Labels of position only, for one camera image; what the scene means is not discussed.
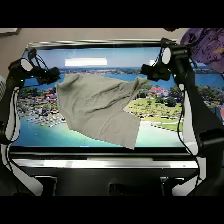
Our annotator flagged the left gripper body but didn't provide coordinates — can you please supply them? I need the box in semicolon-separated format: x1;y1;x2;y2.
34;66;62;86

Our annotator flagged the black cable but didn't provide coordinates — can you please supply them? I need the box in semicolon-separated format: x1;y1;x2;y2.
178;84;198;158

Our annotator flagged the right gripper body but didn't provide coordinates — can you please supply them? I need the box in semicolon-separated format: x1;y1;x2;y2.
139;62;172;83

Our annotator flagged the silver frame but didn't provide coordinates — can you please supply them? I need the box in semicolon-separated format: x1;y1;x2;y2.
11;156;200;171

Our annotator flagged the grey garment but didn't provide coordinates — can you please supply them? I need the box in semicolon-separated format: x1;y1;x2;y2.
55;72;152;151

